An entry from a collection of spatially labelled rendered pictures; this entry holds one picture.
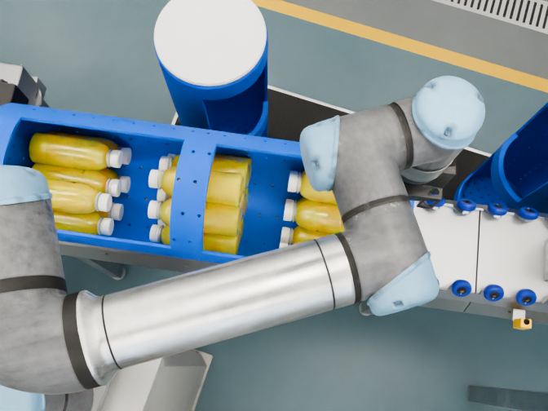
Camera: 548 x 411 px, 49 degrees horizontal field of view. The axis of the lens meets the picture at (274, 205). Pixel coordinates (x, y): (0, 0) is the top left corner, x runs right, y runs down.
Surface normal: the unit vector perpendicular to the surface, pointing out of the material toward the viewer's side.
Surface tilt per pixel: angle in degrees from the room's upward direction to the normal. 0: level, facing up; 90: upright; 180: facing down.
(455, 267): 0
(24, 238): 45
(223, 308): 16
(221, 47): 0
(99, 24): 0
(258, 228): 12
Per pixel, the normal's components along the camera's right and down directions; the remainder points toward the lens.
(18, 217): 0.62, -0.39
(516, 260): 0.01, -0.25
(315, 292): 0.16, 0.26
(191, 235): -0.11, 0.58
